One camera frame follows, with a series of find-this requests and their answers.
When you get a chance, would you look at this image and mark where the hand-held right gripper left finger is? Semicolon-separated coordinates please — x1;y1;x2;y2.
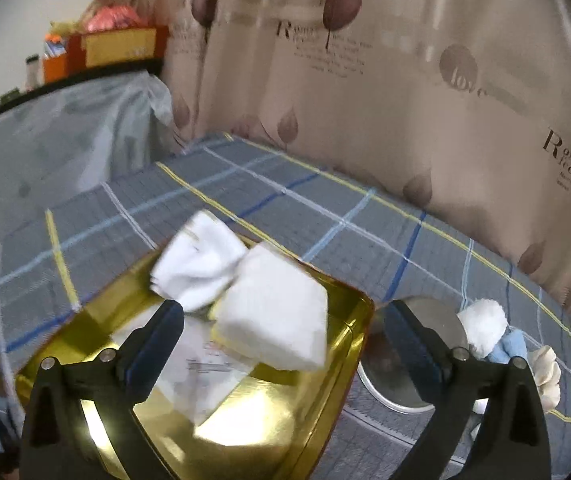
20;299;186;480

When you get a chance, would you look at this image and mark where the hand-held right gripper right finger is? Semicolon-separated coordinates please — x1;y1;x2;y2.
383;300;552;480

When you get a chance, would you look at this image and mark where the white fluffy sock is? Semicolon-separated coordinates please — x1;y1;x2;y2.
456;299;509;361

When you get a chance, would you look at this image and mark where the white towel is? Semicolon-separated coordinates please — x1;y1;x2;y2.
150;210;247;312
213;242;329;373

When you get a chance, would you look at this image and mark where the light blue towel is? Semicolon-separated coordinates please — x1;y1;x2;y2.
488;329;529;365

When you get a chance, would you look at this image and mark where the cream scrunchie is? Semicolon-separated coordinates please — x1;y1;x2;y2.
528;345;562;411

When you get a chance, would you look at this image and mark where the red and gold tin box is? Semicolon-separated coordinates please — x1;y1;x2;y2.
16;232;376;480

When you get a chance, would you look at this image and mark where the stainless steel bowl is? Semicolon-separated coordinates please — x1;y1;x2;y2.
357;296;470;413

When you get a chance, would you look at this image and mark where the white printed paper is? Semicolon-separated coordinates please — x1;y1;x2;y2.
153;312;261;428

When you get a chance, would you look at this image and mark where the grey plaid bed sheet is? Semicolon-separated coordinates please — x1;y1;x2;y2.
0;132;571;480

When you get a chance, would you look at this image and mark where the beige leaf print curtain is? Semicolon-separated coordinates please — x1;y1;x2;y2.
116;0;571;331

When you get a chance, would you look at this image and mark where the translucent plastic cover sheet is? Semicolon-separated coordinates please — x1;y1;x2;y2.
0;71;175;241

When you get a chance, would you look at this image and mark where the dark desk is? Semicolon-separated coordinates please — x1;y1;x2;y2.
0;57;166;136

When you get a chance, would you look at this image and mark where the orange box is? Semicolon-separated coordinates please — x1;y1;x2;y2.
42;35;84;85

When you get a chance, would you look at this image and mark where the clear bottle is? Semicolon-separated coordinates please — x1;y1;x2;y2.
24;55;41;92

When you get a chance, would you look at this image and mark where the red box with yellow label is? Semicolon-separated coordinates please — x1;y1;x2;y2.
68;25;170;71

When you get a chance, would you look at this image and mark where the red plastic bag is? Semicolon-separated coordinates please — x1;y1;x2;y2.
86;5;149;33

